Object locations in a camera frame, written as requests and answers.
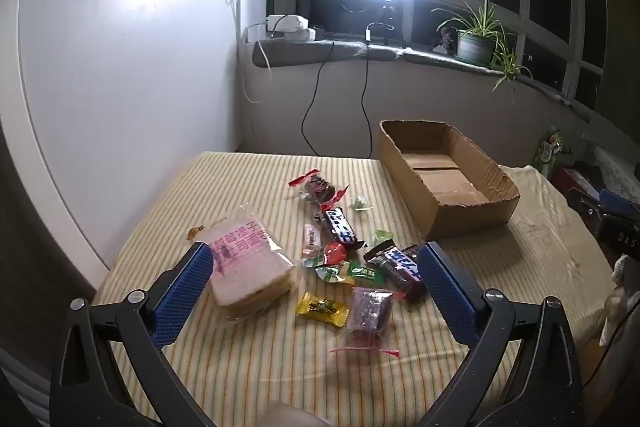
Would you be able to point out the yellow candy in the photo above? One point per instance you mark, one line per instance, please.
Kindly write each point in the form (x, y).
(322, 308)

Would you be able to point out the white lace cloth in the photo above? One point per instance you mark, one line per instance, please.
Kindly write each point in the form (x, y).
(620, 169)

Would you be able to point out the red-edged clear date packet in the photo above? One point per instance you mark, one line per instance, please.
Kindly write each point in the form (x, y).
(317, 188)

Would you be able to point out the white power adapter stack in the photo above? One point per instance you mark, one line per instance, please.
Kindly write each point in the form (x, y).
(280, 36)

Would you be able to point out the striped beige cloth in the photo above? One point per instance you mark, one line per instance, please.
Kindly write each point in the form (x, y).
(250, 367)

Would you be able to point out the person's right hand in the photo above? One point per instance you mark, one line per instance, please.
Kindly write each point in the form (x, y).
(622, 287)

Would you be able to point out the potted spider plant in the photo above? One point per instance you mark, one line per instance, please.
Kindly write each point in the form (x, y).
(472, 47)

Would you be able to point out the small dark adapter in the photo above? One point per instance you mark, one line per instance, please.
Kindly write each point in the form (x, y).
(319, 33)

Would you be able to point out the white wardrobe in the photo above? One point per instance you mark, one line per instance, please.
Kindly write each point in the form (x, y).
(125, 82)

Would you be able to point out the dark green candy packet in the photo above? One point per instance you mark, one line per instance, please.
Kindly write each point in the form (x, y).
(367, 275)

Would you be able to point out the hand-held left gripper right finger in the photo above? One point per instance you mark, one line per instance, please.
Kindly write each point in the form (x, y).
(447, 297)

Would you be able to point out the small pale green candy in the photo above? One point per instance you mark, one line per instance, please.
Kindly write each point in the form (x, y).
(361, 203)

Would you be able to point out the green yellow candy packet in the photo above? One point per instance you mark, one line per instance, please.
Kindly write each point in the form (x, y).
(330, 272)

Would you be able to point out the sliced bread packet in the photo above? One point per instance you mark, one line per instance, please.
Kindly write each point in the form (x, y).
(250, 267)

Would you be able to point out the green snack bag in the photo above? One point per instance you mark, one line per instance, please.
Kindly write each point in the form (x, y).
(552, 149)

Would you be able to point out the black tripod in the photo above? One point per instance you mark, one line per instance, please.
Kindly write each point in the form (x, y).
(387, 14)

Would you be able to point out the blue label chocolate bar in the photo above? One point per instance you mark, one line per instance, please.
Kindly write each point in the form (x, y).
(340, 225)
(400, 262)

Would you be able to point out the cardboard box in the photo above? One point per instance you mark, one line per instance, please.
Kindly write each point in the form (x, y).
(400, 177)

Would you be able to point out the light green candy packet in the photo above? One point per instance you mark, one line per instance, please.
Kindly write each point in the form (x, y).
(384, 237)

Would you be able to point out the purple cake clear packet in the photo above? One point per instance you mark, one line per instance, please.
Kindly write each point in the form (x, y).
(370, 314)

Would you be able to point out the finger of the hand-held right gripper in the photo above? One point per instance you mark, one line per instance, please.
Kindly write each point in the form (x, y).
(612, 198)

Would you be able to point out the small pink packet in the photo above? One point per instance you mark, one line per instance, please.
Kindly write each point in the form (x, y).
(312, 239)

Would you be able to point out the red candy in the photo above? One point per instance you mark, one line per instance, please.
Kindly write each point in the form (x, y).
(334, 252)

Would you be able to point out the small figurine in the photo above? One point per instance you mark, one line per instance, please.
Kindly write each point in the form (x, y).
(445, 39)

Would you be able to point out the red box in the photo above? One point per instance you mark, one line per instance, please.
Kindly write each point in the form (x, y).
(570, 177)

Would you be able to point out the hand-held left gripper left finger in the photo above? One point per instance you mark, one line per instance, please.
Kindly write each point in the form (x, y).
(182, 294)

